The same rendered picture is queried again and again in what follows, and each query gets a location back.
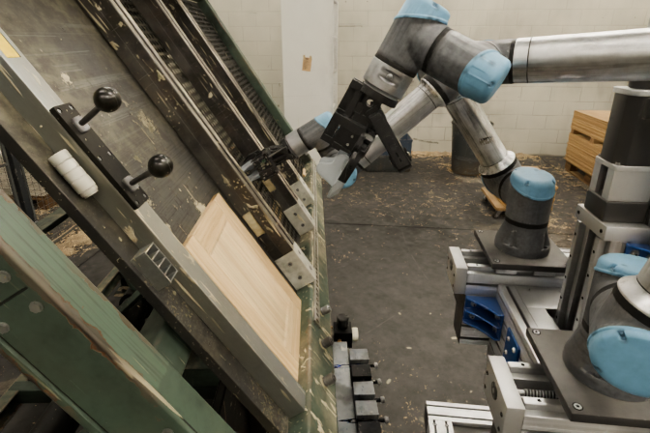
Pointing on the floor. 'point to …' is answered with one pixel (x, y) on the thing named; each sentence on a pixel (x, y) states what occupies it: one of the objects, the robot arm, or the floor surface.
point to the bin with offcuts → (462, 155)
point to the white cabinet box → (309, 59)
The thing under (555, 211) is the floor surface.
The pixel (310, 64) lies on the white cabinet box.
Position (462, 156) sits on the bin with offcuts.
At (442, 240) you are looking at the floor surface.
